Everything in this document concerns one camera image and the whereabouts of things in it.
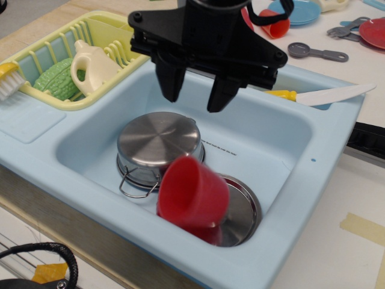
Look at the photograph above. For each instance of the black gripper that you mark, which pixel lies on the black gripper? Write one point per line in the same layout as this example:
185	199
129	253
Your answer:
210	41

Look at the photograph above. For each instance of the red cup with handle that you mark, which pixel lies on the red cup with handle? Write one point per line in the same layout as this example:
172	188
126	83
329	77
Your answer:
194	198

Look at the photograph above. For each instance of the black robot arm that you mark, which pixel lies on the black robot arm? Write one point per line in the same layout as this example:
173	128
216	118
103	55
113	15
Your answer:
231	7

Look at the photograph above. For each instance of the red tumbler cup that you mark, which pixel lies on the red tumbler cup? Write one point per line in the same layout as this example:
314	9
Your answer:
246	18

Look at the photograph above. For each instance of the orange tumbler cup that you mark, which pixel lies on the orange tumbler cup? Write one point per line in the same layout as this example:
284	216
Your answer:
275	30

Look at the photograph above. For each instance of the light blue toy sink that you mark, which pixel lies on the light blue toy sink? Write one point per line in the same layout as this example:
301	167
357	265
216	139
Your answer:
283	151

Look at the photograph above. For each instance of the steel pot upside down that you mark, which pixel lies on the steel pot upside down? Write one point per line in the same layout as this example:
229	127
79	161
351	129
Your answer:
149	144

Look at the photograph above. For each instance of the yellow dish rack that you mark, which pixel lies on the yellow dish rack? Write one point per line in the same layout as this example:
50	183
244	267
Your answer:
103	29

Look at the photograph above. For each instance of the cream detergent bottle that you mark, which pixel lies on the cream detergent bottle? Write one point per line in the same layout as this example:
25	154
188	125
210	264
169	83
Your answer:
91	67

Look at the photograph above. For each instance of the grey toy spoon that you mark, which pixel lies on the grey toy spoon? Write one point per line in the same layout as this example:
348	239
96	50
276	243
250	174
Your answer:
302	50

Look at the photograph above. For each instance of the yellow white toy knife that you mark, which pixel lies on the yellow white toy knife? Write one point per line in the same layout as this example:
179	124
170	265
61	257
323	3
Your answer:
323	97

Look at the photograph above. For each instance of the blue plastic plate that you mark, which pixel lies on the blue plastic plate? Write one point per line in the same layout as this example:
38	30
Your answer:
304	12

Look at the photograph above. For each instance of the steel pot lid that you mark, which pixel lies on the steel pot lid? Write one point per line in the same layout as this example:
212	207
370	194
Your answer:
243	216

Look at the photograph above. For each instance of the green bumpy toy gourd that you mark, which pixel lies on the green bumpy toy gourd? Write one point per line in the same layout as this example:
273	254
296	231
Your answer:
57	81

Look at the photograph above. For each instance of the cream toy jug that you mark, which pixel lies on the cream toy jug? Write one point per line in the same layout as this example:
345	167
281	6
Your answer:
330	5

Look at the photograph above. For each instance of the grey toy fork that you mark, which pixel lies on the grey toy fork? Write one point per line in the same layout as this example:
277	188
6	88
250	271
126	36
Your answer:
345	32

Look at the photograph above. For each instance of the red plastic plate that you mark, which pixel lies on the red plastic plate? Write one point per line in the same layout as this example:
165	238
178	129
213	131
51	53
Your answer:
372	32

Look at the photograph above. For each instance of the yellow white dish brush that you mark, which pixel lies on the yellow white dish brush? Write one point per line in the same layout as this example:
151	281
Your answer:
11	80

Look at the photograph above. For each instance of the beige masking tape strip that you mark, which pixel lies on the beige masking tape strip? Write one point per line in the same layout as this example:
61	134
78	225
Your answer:
363	228

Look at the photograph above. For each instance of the yellow tape piece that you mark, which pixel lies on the yellow tape piece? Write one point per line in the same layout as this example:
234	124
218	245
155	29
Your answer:
49	272

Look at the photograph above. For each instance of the black bracket at right edge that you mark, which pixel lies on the black bracket at right edge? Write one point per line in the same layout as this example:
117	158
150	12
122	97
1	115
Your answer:
368	139

